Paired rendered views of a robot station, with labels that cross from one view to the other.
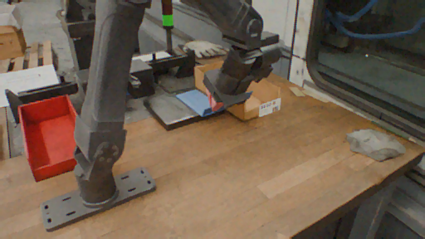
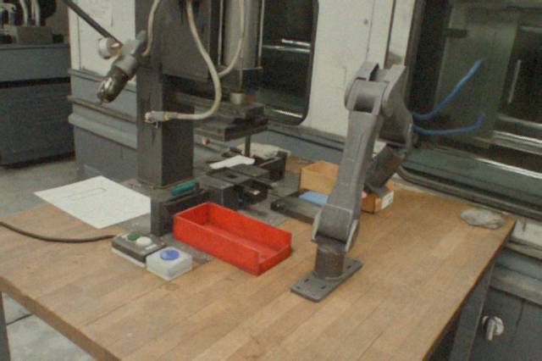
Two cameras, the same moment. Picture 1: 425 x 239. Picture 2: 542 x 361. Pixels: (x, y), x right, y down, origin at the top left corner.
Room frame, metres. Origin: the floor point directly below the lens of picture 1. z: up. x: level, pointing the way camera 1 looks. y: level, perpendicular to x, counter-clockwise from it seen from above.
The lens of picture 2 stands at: (-0.38, 0.69, 1.44)
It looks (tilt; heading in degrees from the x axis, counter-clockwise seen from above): 21 degrees down; 336
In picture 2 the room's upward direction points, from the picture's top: 5 degrees clockwise
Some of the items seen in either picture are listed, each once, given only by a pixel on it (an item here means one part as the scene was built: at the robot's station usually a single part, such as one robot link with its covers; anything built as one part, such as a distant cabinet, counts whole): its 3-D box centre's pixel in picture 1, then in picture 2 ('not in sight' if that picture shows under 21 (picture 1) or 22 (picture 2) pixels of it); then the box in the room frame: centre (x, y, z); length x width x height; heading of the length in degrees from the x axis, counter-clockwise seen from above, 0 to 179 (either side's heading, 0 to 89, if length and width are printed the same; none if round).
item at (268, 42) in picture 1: (253, 41); (396, 141); (0.65, -0.09, 1.12); 0.12 x 0.09 x 0.12; 128
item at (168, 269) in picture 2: not in sight; (169, 268); (0.53, 0.52, 0.90); 0.07 x 0.07 x 0.06; 32
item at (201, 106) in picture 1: (200, 99); (329, 197); (0.75, 0.03, 0.93); 0.15 x 0.07 x 0.03; 35
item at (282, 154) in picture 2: (184, 63); (276, 166); (0.99, 0.09, 0.95); 0.06 x 0.03 x 0.09; 122
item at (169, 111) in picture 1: (183, 106); (311, 206); (0.75, 0.08, 0.91); 0.17 x 0.16 x 0.02; 122
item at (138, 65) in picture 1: (113, 70); (233, 176); (0.83, 0.29, 0.98); 0.20 x 0.10 x 0.01; 122
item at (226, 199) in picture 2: (115, 85); (232, 191); (0.83, 0.29, 0.94); 0.20 x 0.10 x 0.07; 122
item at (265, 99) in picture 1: (234, 88); (345, 186); (0.82, -0.07, 0.93); 0.25 x 0.13 x 0.08; 32
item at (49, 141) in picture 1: (53, 132); (230, 236); (0.59, 0.37, 0.93); 0.25 x 0.12 x 0.06; 32
